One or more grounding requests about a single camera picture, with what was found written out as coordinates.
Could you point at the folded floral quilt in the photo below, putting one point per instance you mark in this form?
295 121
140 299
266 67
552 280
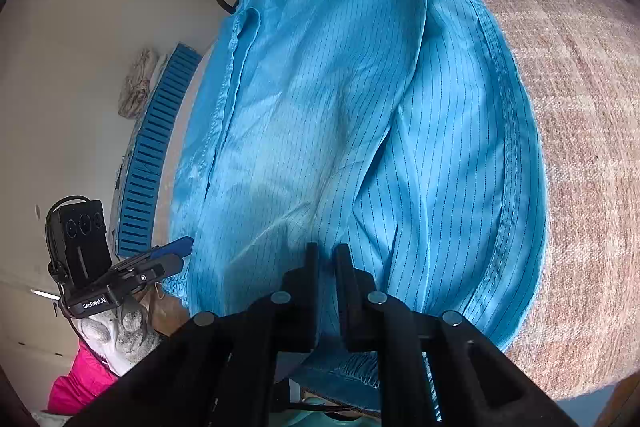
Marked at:
135 87

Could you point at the white cabinet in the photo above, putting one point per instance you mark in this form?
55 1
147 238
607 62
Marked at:
30 342

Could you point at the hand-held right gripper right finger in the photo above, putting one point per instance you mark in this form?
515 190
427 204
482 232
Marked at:
345 292

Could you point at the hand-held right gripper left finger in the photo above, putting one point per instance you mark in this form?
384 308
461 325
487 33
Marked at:
307 287

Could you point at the person's left forearm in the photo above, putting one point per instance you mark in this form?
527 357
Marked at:
80 382

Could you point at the blue striped jacket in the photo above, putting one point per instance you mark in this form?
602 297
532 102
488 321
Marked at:
325 107

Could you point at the blue slatted bed frame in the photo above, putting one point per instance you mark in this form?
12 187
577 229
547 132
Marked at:
150 157

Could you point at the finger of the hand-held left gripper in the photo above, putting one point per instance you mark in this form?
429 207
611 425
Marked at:
155 274
172 247

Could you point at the pink checked blanket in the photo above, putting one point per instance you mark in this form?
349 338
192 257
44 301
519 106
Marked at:
590 157

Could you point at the person's left hand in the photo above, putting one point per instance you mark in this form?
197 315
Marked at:
127 332

